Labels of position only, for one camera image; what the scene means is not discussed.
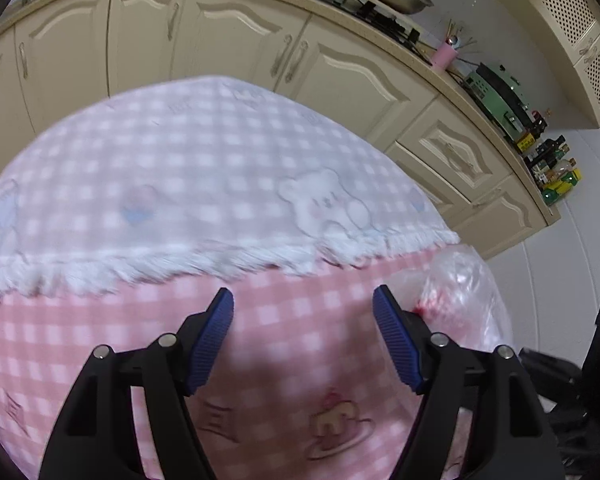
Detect green electric cooker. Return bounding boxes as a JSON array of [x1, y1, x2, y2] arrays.
[[462, 62, 536, 138]]

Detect amber oil bottle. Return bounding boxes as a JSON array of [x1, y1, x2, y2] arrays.
[[545, 157, 578, 186]]

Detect pink checked tablecloth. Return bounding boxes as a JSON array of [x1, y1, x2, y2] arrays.
[[0, 247, 513, 480]]

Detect white lilac checked blanket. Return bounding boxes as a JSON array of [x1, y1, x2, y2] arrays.
[[0, 76, 461, 298]]

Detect soy sauce bottle yellow label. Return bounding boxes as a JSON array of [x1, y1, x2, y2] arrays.
[[515, 112, 551, 155]]

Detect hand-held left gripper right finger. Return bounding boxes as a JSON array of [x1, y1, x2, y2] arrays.
[[372, 285, 565, 480]]

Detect pink utensil holder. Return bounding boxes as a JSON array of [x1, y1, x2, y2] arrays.
[[432, 42, 456, 72]]

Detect beige kitchen countertop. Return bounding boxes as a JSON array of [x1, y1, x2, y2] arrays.
[[0, 0, 561, 226]]

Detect wide lattice door wall cabinet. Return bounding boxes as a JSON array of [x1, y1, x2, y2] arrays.
[[490, 0, 600, 128]]

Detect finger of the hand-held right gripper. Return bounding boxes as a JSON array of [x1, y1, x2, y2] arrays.
[[522, 347, 581, 401]]

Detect cream cabinet drawer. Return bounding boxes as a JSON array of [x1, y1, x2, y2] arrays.
[[385, 142, 476, 216], [397, 100, 512, 190]]

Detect clear red printed plastic bag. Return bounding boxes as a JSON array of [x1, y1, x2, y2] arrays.
[[390, 247, 515, 480]]

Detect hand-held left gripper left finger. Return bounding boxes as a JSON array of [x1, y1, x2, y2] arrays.
[[39, 287, 235, 480]]

